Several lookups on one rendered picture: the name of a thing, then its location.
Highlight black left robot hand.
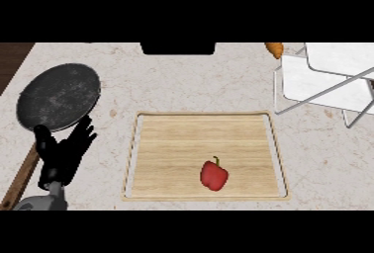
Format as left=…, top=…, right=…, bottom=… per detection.
left=32, top=114, right=99, bottom=192

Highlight pale wooden tray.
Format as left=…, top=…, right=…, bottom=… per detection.
left=120, top=110, right=293, bottom=202

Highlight orange-brown croissant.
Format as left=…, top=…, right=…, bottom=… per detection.
left=263, top=42, right=285, bottom=60

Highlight red bell pepper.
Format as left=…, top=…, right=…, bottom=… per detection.
left=198, top=155, right=230, bottom=192

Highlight black appliance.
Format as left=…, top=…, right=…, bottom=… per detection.
left=139, top=42, right=217, bottom=56

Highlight dark frying pan wooden handle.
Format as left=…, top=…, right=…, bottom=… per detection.
left=0, top=62, right=102, bottom=211

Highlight white tiered shelf metal frame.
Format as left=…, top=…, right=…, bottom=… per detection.
left=272, top=42, right=374, bottom=129

